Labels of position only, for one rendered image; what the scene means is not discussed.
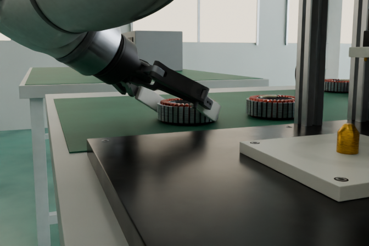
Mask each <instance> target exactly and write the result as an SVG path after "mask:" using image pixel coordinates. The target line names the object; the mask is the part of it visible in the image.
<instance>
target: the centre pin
mask: <svg viewBox="0 0 369 246"><path fill-rule="evenodd" d="M359 138H360V133H359V131H358V130H357V128H356V127H355V125H354V124H350V123H345V124H343V125H342V127H341V128H340V129H339V130H338V131H337V150H336V152H338V153H341V154H349V155H354V154H358V153H359Z"/></svg>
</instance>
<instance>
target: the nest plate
mask: <svg viewBox="0 0 369 246"><path fill-rule="evenodd" d="M336 150H337V133H331V134H324V135H311V136H299V137H286V138H274V139H261V140H254V141H241V142H240V143H239V152H240V153H242V154H244V155H246V156H248V157H250V158H252V159H254V160H256V161H258V162H260V163H262V164H264V165H266V166H268V167H270V168H272V169H274V170H276V171H278V172H280V173H282V174H284V175H286V176H288V177H290V178H292V179H294V180H296V181H298V182H300V183H302V184H304V185H306V186H308V187H310V188H312V189H314V190H316V191H318V192H320V193H322V194H324V195H326V196H328V197H330V198H332V199H334V200H336V201H338V202H343V201H347V200H354V199H360V198H367V197H369V136H365V135H361V134H360V138H359V153H358V154H354V155H349V154H341V153H338V152H336Z"/></svg>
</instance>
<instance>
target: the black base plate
mask: <svg viewBox="0 0 369 246"><path fill-rule="evenodd" d="M345 123H350V124H354V125H355V127H356V128H357V130H358V131H359V133H360V134H361V135H365V136H369V121H366V122H358V121H355V120H337V121H323V122H322V125H312V126H303V125H301V124H284V125H270V126H255V127H240V128H225V129H217V130H202V131H187V132H173V133H158V134H149V135H135V136H120V137H105V138H90V139H87V156H88V158H89V160H90V162H91V164H92V166H93V169H94V171H95V173H96V175H97V177H98V179H99V182H100V184H101V186H102V188H103V191H104V193H105V195H106V197H107V199H108V201H109V204H110V206H111V208H112V210H113V212H114V214H115V217H116V219H117V221H118V223H119V225H120V227H121V229H122V232H123V234H124V236H125V238H126V240H127V242H128V245H129V246H369V197H367V198H360V199H354V200H347V201H343V202H338V201H336V200H334V199H332V198H330V197H328V196H326V195H324V194H322V193H320V192H318V191H316V190H314V189H312V188H310V187H308V186H306V185H304V184H302V183H300V182H298V181H296V180H294V179H292V178H290V177H288V176H286V175H284V174H282V173H280V172H278V171H276V170H274V169H272V168H270V167H268V166H266V165H264V164H262V163H260V162H258V161H256V160H254V159H252V158H250V157H248V156H246V155H244V154H242V153H240V152H239V143H240V142H241V141H254V140H261V139H274V138H286V137H299V136H311V135H324V134H331V133H337V131H338V130H339V129H340V128H341V127H342V125H343V124H345Z"/></svg>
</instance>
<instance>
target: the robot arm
mask: <svg viewBox="0 0 369 246"><path fill-rule="evenodd" d="M172 1H174V0H0V33H1V34H3V35H5V36H6V37H8V38H10V39H11V40H13V41H15V42H17V43H18V44H20V45H22V46H25V47H27V48H29V49H31V50H33V51H36V52H41V53H44V54H48V55H50V56H51V57H53V58H55V59H56V60H57V61H59V62H61V63H64V64H65V65H67V66H69V67H70V68H72V69H74V70H75V71H77V72H79V73H80V74H82V75H85V76H91V75H93V76H94V77H96V78H98V79H100V80H101V81H103V82H104V83H106V84H109V85H113V86H114V87H115V88H116V89H117V90H118V91H119V92H120V93H121V94H123V95H126V93H128V95H129V96H130V97H134V96H135V99H136V100H138V101H139V102H141V103H143V104H144V105H146V106H148V107H149V108H151V109H153V110H154V111H156V112H158V110H157V103H158V102H160V101H161V100H163V99H164V98H163V97H161V96H160V95H158V94H157V93H155V92H154V91H156V90H161V91H163V92H166V93H168V94H171V95H173V96H175V97H178V98H181V99H183V100H186V101H188V102H190V106H192V108H193V109H196V110H197V111H199V112H200V113H202V114H203V115H204V116H206V117H207V118H208V119H210V120H211V121H213V122H215V121H216V120H217V117H218V115H219V112H220V109H221V106H220V105H219V104H217V103H216V102H215V101H214V100H212V99H211V98H210V97H209V96H208V93H209V88H207V87H205V86H203V85H201V84H200V83H198V82H196V81H194V80H192V79H190V78H188V77H186V76H184V75H182V74H180V73H178V72H176V71H174V70H172V69H170V68H168V67H167V66H165V65H164V64H162V63H161V62H160V61H156V60H155V61H154V63H153V65H150V64H149V63H148V62H147V61H145V60H142V59H139V57H138V50H137V47H136V45H135V44H134V43H133V42H132V41H131V40H129V39H128V38H127V37H126V36H124V35H123V34H122V33H121V30H120V28H119V27H120V26H124V25H127V24H130V23H132V22H135V21H137V20H140V19H143V18H145V17H147V16H149V15H151V14H154V13H155V12H157V11H159V10H161V9H162V8H164V7H165V6H167V5H168V4H170V3H171V2H172ZM152 80H153V81H155V82H154V84H153V85H151V84H150V83H151V81H152Z"/></svg>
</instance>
